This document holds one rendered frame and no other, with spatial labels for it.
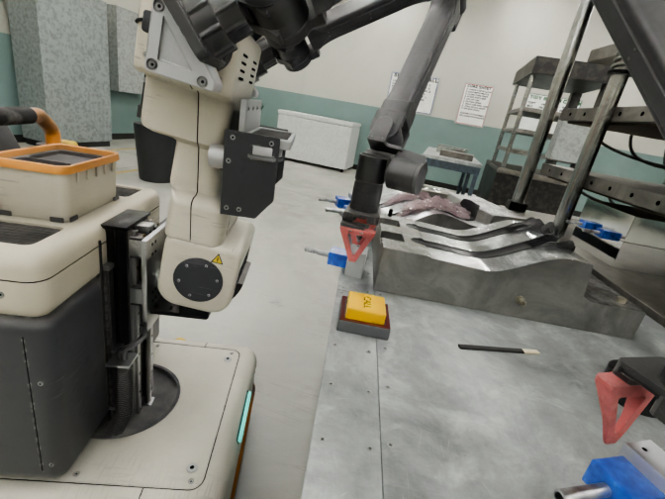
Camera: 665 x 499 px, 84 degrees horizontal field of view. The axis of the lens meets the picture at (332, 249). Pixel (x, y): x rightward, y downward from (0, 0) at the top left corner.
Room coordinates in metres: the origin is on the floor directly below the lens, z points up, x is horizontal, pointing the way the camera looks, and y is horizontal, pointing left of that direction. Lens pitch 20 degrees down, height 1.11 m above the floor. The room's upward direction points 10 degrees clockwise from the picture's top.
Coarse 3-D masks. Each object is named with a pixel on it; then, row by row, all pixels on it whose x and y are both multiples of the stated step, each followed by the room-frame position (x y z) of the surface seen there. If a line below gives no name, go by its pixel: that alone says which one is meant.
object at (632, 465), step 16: (624, 448) 0.29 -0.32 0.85; (640, 448) 0.29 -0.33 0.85; (656, 448) 0.30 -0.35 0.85; (592, 464) 0.28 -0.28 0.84; (608, 464) 0.28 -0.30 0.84; (624, 464) 0.28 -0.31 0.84; (640, 464) 0.28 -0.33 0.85; (656, 464) 0.27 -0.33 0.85; (592, 480) 0.27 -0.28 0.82; (608, 480) 0.26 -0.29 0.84; (624, 480) 0.26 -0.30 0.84; (640, 480) 0.27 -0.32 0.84; (656, 480) 0.26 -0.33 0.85; (560, 496) 0.25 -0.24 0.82; (576, 496) 0.24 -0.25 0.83; (592, 496) 0.25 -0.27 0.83; (608, 496) 0.25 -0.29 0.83; (624, 496) 0.25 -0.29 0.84; (640, 496) 0.25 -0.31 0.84; (656, 496) 0.25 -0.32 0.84
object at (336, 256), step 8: (336, 248) 0.74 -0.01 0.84; (352, 248) 0.72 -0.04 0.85; (328, 256) 0.71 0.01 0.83; (336, 256) 0.70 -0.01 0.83; (344, 256) 0.70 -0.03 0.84; (360, 256) 0.69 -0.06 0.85; (336, 264) 0.70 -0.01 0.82; (344, 264) 0.70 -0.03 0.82; (352, 264) 0.69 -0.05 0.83; (360, 264) 0.69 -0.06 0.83; (344, 272) 0.70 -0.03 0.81; (352, 272) 0.69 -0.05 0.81; (360, 272) 0.69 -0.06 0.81
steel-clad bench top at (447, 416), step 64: (384, 192) 1.68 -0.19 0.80; (448, 320) 0.58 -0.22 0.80; (512, 320) 0.63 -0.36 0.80; (384, 384) 0.38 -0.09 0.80; (448, 384) 0.41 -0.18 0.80; (512, 384) 0.43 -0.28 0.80; (576, 384) 0.46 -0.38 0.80; (320, 448) 0.27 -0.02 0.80; (384, 448) 0.29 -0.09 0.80; (448, 448) 0.30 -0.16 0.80; (512, 448) 0.32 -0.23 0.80; (576, 448) 0.34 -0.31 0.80
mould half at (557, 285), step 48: (384, 240) 0.70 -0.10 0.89; (432, 240) 0.77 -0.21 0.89; (480, 240) 0.82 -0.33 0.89; (528, 240) 0.75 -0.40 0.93; (384, 288) 0.65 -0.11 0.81; (432, 288) 0.65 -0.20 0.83; (480, 288) 0.65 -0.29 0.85; (528, 288) 0.64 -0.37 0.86; (576, 288) 0.64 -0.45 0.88; (624, 336) 0.64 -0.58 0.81
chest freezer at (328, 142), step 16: (288, 112) 7.53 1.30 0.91; (288, 128) 7.53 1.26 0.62; (304, 128) 7.46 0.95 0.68; (320, 128) 7.39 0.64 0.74; (336, 128) 7.32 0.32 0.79; (352, 128) 7.31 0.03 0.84; (304, 144) 7.45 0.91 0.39; (320, 144) 7.38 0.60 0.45; (336, 144) 7.31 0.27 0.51; (352, 144) 7.55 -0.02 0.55; (304, 160) 7.44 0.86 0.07; (320, 160) 7.37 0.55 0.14; (336, 160) 7.30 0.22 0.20; (352, 160) 7.83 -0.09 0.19
